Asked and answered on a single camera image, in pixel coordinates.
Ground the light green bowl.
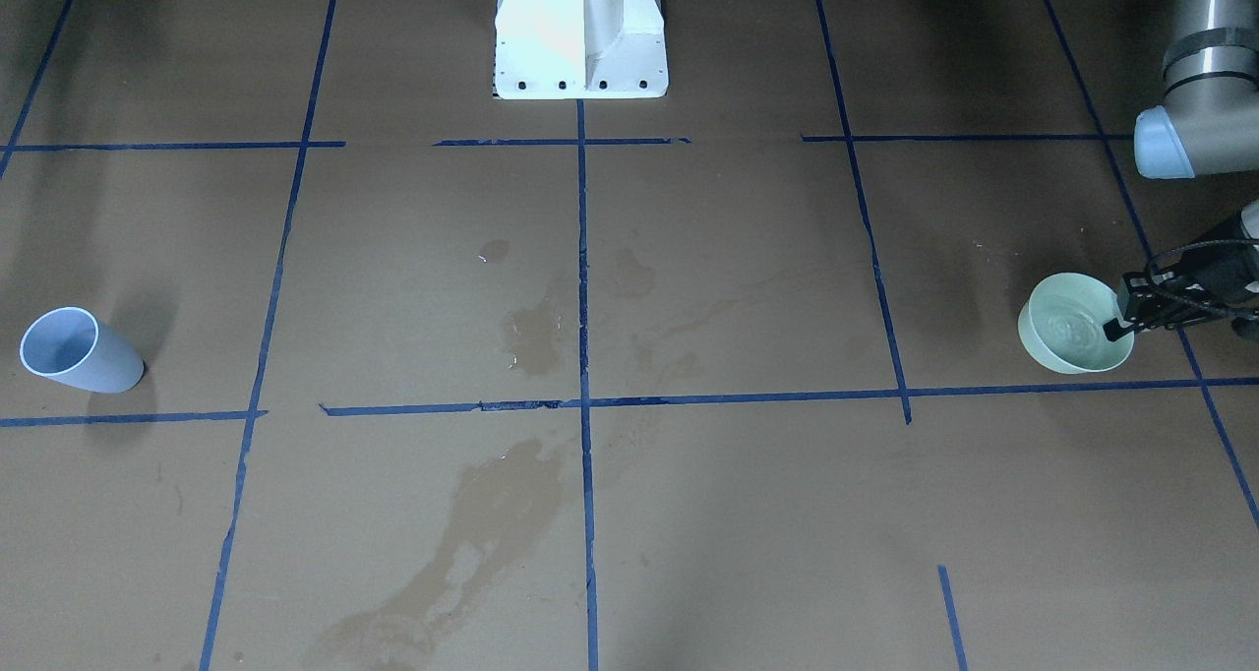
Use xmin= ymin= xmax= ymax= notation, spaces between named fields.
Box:
xmin=1017 ymin=273 xmax=1136 ymax=375

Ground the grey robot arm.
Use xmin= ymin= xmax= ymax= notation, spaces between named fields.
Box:
xmin=1103 ymin=0 xmax=1258 ymax=342

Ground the light blue plastic cup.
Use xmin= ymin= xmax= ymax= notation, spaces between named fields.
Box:
xmin=19 ymin=305 xmax=145 ymax=394

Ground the brown paper table cover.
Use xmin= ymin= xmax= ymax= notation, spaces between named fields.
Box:
xmin=3 ymin=0 xmax=1256 ymax=670

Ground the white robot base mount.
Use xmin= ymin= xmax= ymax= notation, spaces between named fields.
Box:
xmin=492 ymin=0 xmax=670 ymax=99

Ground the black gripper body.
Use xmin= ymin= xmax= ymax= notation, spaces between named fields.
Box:
xmin=1156 ymin=201 xmax=1258 ymax=339

